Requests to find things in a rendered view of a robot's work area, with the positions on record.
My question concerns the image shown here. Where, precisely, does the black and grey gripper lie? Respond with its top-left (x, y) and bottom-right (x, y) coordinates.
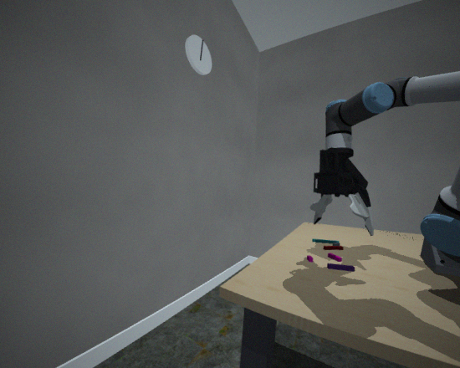
top-left (310, 147), bottom-right (374, 236)

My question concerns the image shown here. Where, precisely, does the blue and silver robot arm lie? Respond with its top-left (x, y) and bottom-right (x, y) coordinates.
top-left (325, 71), bottom-right (460, 263)

